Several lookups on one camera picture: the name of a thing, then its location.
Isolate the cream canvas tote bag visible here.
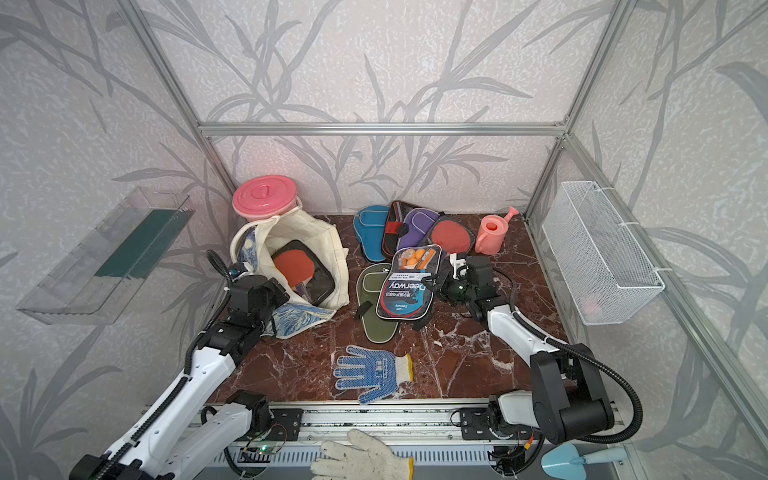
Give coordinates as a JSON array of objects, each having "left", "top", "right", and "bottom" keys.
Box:
[{"left": 229, "top": 207, "right": 350, "bottom": 339}]

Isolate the Deerway ping pong set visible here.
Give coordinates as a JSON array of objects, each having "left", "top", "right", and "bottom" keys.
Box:
[{"left": 376, "top": 244, "right": 442, "bottom": 322}]

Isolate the purple paddle case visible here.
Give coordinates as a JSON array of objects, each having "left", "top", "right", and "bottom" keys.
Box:
[{"left": 397, "top": 207, "right": 440, "bottom": 249}]

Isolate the black red paddle case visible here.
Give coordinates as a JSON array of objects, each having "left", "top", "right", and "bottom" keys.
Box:
[{"left": 381, "top": 200, "right": 417, "bottom": 259}]

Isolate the olive green paddle case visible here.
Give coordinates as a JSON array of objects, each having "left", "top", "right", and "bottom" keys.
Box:
[{"left": 356, "top": 263, "right": 399, "bottom": 344}]

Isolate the blue paddle case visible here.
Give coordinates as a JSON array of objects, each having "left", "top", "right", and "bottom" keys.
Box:
[{"left": 353, "top": 205, "right": 389, "bottom": 263}]

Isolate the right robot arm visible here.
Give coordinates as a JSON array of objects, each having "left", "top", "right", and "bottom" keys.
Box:
[{"left": 433, "top": 254, "right": 644, "bottom": 445}]

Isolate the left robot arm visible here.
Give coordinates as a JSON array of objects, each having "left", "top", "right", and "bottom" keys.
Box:
[{"left": 69, "top": 251, "right": 289, "bottom": 479}]

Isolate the pink watering can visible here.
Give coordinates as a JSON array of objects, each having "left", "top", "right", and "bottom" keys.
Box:
[{"left": 475, "top": 207, "right": 520, "bottom": 255}]

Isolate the pink bucket with lid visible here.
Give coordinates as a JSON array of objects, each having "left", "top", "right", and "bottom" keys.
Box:
[{"left": 232, "top": 175, "right": 299, "bottom": 222}]

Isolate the blue dotted work glove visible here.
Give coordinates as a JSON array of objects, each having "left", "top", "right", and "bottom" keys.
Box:
[{"left": 333, "top": 345, "right": 414, "bottom": 405}]

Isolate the light blue garden trowel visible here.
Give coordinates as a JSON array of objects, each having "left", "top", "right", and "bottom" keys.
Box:
[{"left": 541, "top": 443, "right": 628, "bottom": 480}]

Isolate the white knit work glove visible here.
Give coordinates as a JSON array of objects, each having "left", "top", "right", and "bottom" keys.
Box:
[{"left": 310, "top": 429, "right": 414, "bottom": 480}]

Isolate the white wire mesh basket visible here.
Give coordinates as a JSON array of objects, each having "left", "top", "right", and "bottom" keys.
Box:
[{"left": 543, "top": 181, "right": 665, "bottom": 326}]

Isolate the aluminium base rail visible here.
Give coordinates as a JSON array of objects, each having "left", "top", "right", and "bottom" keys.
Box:
[{"left": 122, "top": 400, "right": 631, "bottom": 448}]

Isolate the clear acrylic wall shelf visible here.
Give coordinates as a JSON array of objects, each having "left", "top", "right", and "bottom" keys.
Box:
[{"left": 17, "top": 187, "right": 194, "bottom": 326}]

